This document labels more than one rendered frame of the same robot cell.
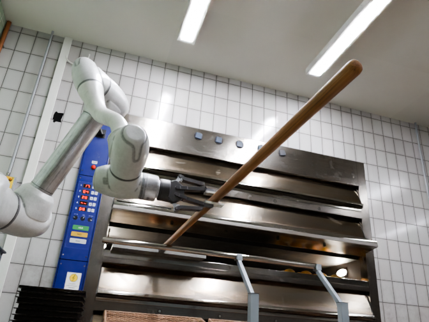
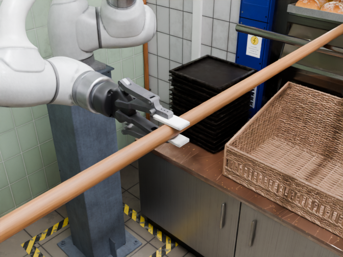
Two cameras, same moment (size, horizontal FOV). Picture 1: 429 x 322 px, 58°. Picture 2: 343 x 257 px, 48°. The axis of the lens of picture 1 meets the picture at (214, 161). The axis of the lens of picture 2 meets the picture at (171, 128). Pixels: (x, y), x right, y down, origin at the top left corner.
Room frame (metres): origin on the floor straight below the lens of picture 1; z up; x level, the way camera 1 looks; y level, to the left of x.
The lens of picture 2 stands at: (0.95, -0.56, 1.59)
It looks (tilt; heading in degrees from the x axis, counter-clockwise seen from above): 31 degrees down; 58
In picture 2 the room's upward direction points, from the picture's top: straight up
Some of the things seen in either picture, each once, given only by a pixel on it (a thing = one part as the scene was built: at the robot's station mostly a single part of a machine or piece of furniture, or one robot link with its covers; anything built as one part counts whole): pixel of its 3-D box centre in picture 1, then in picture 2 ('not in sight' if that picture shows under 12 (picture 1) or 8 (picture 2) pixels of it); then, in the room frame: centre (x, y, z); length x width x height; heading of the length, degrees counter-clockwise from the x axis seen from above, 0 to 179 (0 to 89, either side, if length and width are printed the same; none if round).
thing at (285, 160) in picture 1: (249, 154); not in sight; (2.54, -0.25, 2.00); 1.80 x 0.08 x 0.21; 106
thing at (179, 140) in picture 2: (213, 204); (171, 136); (1.29, -0.01, 1.18); 0.07 x 0.03 x 0.01; 107
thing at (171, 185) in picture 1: (170, 191); (118, 103); (1.25, 0.14, 1.20); 0.09 x 0.07 x 0.08; 107
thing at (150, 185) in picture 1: (149, 187); (96, 93); (1.23, 0.21, 1.20); 0.09 x 0.06 x 0.09; 17
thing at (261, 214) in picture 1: (249, 213); not in sight; (2.51, -0.26, 1.54); 1.79 x 0.11 x 0.19; 106
